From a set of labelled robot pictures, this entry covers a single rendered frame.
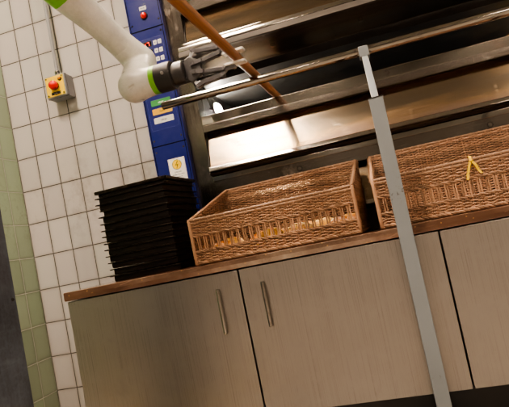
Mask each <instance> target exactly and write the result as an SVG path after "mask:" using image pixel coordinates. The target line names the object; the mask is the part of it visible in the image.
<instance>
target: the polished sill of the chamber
mask: <svg viewBox="0 0 509 407"><path fill-rule="evenodd" d="M508 46H509V36H504V37H501V38H498V39H494V40H488V41H486V42H482V43H479V44H474V45H470V46H467V47H463V48H459V49H455V50H452V51H448V52H443V53H440V54H436V55H434V56H430V57H424V58H422V59H418V60H415V61H409V62H406V63H403V64H400V65H395V66H391V67H388V68H384V69H379V70H376V71H372V74H373V77H374V81H378V80H381V79H385V78H390V77H393V76H397V75H400V74H404V73H409V72H412V71H415V70H419V69H425V68H427V67H431V66H434V65H440V64H443V63H446V62H450V61H455V60H459V59H462V58H465V57H471V56H474V55H478V54H481V53H484V52H489V51H493V50H496V49H499V48H505V47H508ZM366 83H368V81H367V77H366V73H364V74H361V75H357V76H354V77H351V78H345V79H343V80H339V81H336V82H330V83H327V84H324V85H320V86H315V87H312V88H309V89H305V90H300V91H297V92H293V93H290V94H285V95H281V96H278V97H275V98H272V99H266V100H263V101H260V102H257V103H251V104H248V105H245V106H241V107H236V108H233V109H229V110H226V111H221V112H217V113H214V114H211V115H206V116H202V117H201V121H202V125H203V126H205V125H208V124H214V123H217V122H221V121H223V120H229V119H232V118H236V117H239V116H242V115H248V114H251V113H255V112H258V111H263V110H267V109H270V108H273V107H278V106H282V105H285V104H289V103H295V102H297V101H301V100H304V99H310V98H313V97H316V96H319V95H323V94H329V93H332V92H335V91H338V90H344V89H347V88H351V87H353V86H359V85H363V84H366Z"/></svg>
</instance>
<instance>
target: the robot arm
mask: <svg viewBox="0 0 509 407"><path fill-rule="evenodd" d="M44 1H45V2H47V3H48V4H49V5H50V6H51V7H53V8H54V9H55V10H57V11H58V12H60V13H61V14H63V15H64V16H65V17H66V18H67V19H69V20H71V21H72V22H73V23H75V24H77V25H78V26H79V27H80V28H81V29H83V30H84V31H85V32H87V33H88V34H89V35H90V36H92V37H93V38H94V39H95V40H97V41H98V42H99V43H100V44H101V45H102V46H103V47H104V48H105V49H106V50H107V51H108V52H109V53H110V54H111V55H112V56H113V57H114V58H115V59H117V60H118V62H119V63H121V64H122V66H123V67H124V68H123V71H122V73H121V75H120V78H119V81H118V90H119V92H120V95H121V96H122V97H123V98H124V99H125V100H127V101H128V102H130V103H141V102H144V101H145V100H146V99H149V98H151V97H153V96H155V95H158V94H163V93H166V92H169V91H172V90H177V89H178V88H179V86H181V85H185V84H188V83H190V82H192V83H195V84H196V87H197V88H198V89H200V90H201V89H202V88H203V87H204V86H206V85H208V84H211V83H213V82H217V81H219V80H221V79H223V78H226V73H227V72H228V71H230V70H232V69H236V68H237V67H236V65H242V64H245V63H247V60H246V59H245V58H242V59H240V60H236V61H231V62H228V63H224V66H222V67H215V68H208V69H203V68H202V66H203V65H204V64H205V63H207V62H209V61H212V60H214V59H216V58H218V57H221V56H223V57H227V55H226V54H225V53H224V52H223V51H221V50H220V49H219V48H218V47H217V46H216V45H212V46H208V47H203V48H189V51H190V53H189V57H187V58H186V59H184V60H181V61H176V62H173V63H172V62H171V61H166V62H163V63H160V64H157V61H156V60H157V59H156V56H155V55H154V53H153V51H152V50H150V49H149V48H148V47H146V46H145V45H143V43H141V42H140V41H139V40H137V39H136V38H135V37H133V36H132V35H131V34H129V33H128V32H127V31H126V30H125V29H123V28H122V27H121V26H120V25H119V24H118V23H117V22H116V21H115V20H114V19H113V18H112V17H111V16H110V15H109V14H108V13H107V12H106V11H105V10H104V9H103V8H102V7H101V6H100V5H99V4H98V3H97V2H96V1H95V0H44ZM208 52H213V53H210V54H208V55H207V56H205V57H201V58H198V59H195V58H193V57H194V56H196V54H204V53H208ZM212 73H218V74H216V75H214V76H211V77H210V78H206V79H204V80H202V81H198V80H199V79H200V77H201V76H203V75H207V74H212Z"/></svg>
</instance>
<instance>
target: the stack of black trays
mask: <svg viewBox="0 0 509 407"><path fill-rule="evenodd" d="M195 182H196V181H195V179H190V178H180V177H175V176H170V175H163V176H159V177H156V178H150V179H146V180H142V181H139V182H135V183H129V184H126V185H123V186H119V187H113V188H110V189H106V190H103V191H97V192H95V193H94V194H95V195H97V196H98V197H99V198H98V199H95V200H99V203H100V204H99V205H95V206H96V207H99V208H100V212H104V216H103V217H100V218H99V219H103V223H104V224H101V225H104V227H105V229H106V230H104V231H101V233H103V232H105V233H106V237H102V238H106V239H107V244H104V245H108V249H109V250H104V251H108V252H109V255H110V256H108V257H106V258H110V260H111V263H108V264H112V267H113V268H116V269H112V270H110V271H114V272H115V275H113V276H110V277H115V281H116V282H117V281H121V280H126V279H133V278H137V277H141V276H146V275H154V274H158V273H162V272H167V271H174V270H178V269H182V268H185V267H189V266H194V265H195V260H194V256H193V251H192V247H191V239H190V235H189V231H188V227H187V220H189V219H190V218H191V217H192V216H194V215H195V214H196V213H197V210H200V208H196V205H197V204H199V203H197V202H196V199H197V198H199V197H195V196H194V193H195V192H197V191H193V190H192V188H191V187H194V186H195V185H192V184H193V183H195ZM110 242H111V243H110ZM139 263H140V264H139ZM135 264H136V265H135Z"/></svg>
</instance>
